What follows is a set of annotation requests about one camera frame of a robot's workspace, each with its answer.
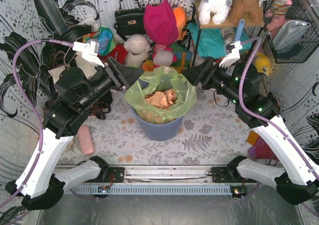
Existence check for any black metal shelf rack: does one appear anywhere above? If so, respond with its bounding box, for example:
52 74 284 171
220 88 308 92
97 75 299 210
189 0 265 67

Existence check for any colourful rainbow bag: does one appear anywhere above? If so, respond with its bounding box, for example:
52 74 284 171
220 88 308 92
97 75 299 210
83 27 117 56

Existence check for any black wire basket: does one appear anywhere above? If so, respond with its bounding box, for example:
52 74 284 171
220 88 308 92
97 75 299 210
263 0 319 64

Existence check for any teal folded cloth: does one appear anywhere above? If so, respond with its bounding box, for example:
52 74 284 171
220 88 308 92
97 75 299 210
187 23 252 59

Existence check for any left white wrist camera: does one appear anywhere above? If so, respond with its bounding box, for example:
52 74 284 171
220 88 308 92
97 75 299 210
72 39 105 67

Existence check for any orange plush toy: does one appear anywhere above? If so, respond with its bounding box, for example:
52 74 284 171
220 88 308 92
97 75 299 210
172 7 187 40

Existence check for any black round hat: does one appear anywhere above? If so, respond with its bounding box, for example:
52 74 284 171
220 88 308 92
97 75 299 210
53 24 92 43

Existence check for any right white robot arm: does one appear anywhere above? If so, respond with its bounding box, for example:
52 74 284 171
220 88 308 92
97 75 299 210
182 58 319 205

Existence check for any blue handled floor mop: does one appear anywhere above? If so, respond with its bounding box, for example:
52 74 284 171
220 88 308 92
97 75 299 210
234 19 245 42

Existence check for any magenta hanging cloth bag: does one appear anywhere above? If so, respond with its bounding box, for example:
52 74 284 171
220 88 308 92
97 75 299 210
143 0 178 46

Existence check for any cream canvas tote bag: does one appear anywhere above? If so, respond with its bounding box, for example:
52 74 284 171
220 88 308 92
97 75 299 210
48 48 96 84

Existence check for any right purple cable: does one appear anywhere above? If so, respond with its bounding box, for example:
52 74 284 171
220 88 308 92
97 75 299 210
238 36 319 211

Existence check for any crumpled brown paper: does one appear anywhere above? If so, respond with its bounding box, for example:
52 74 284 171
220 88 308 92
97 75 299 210
145 89 177 110

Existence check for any green plastic trash bag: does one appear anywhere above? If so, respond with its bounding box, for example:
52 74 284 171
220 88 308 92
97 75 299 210
124 66 197 124

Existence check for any silver foil pouch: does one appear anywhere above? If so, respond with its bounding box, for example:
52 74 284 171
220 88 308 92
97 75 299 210
273 20 311 50

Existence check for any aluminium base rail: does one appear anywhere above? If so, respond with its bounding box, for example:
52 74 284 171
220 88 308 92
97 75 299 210
67 165 256 196

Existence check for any brown teddy bear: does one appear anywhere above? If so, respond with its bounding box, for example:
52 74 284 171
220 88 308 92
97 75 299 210
230 0 263 24

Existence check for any purple and orange sock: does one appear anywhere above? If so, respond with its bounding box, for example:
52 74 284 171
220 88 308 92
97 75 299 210
247 131 277 160

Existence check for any black leather handbag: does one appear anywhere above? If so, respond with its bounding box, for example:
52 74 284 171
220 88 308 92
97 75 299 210
114 0 147 41

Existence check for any yellow duck plush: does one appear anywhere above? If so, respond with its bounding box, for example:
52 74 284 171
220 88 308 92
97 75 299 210
254 52 271 76

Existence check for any large white sheep plush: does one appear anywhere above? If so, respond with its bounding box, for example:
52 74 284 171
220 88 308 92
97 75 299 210
124 34 150 67

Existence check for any white dog plush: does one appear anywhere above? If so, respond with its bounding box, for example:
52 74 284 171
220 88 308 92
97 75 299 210
198 0 233 25

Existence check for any blue plastic trash bin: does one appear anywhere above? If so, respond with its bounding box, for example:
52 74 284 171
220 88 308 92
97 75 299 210
131 107 183 142

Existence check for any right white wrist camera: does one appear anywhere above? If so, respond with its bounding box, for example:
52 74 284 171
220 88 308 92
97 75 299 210
219 40 243 68

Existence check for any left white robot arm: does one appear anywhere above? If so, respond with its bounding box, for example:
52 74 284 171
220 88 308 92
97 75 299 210
5 57 144 211

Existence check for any pink and white plush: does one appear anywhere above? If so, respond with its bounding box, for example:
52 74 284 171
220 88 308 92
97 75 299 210
153 43 177 67

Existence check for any red folded cloth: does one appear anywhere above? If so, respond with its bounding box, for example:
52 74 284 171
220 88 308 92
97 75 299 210
99 44 128 64

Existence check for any pink eyeglass case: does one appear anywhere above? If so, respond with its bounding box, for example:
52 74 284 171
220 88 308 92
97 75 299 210
78 125 95 156

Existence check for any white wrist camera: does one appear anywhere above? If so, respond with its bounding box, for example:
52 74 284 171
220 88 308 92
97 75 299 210
219 40 243 68
72 39 105 67

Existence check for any rainbow striped folded cloth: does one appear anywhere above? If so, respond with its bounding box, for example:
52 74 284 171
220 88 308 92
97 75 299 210
142 42 193 73

